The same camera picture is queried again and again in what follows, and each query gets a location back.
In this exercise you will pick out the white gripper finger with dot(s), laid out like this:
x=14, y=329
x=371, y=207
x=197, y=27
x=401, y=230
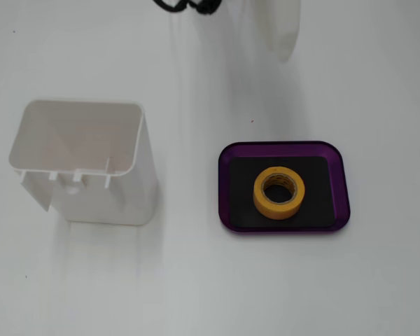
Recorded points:
x=280, y=24

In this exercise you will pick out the yellow masking tape roll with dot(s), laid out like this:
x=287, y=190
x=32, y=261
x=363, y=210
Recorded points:
x=259, y=203

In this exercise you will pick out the white plastic box container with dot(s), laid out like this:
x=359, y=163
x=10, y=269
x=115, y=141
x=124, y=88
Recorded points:
x=101, y=203

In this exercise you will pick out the black tray liner pad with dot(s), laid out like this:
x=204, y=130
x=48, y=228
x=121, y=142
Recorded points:
x=241, y=196

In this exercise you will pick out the purple metal tray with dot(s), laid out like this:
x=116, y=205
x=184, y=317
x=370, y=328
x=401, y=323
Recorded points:
x=225, y=196

